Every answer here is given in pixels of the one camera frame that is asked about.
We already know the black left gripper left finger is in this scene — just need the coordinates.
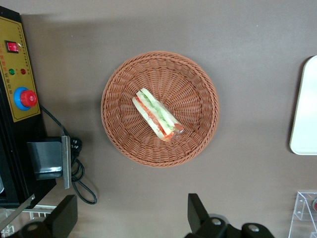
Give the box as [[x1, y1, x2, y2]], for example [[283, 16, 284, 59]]
[[18, 194, 78, 238]]

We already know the white wire rack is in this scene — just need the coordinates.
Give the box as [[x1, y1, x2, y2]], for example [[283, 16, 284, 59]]
[[24, 203, 59, 221]]

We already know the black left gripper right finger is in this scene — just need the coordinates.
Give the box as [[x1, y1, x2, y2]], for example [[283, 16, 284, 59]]
[[184, 193, 238, 238]]

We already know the clear acrylic bottle rack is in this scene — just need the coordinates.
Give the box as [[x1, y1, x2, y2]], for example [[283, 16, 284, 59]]
[[288, 190, 317, 238]]

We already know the round brown wicker basket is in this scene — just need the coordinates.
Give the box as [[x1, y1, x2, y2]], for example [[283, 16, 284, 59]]
[[101, 51, 220, 168]]

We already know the sandwich with lettuce tomato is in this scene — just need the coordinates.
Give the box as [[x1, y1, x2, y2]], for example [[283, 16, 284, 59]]
[[131, 89, 185, 142]]

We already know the beige plastic tray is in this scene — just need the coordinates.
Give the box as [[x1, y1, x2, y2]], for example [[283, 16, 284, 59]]
[[289, 55, 317, 156]]

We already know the black sealing machine yellow panel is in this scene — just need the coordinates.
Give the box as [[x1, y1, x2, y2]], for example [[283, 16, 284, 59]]
[[0, 6, 72, 233]]

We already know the black power cable with plug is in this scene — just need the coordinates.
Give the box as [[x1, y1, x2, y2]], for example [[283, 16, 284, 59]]
[[39, 105, 97, 204]]

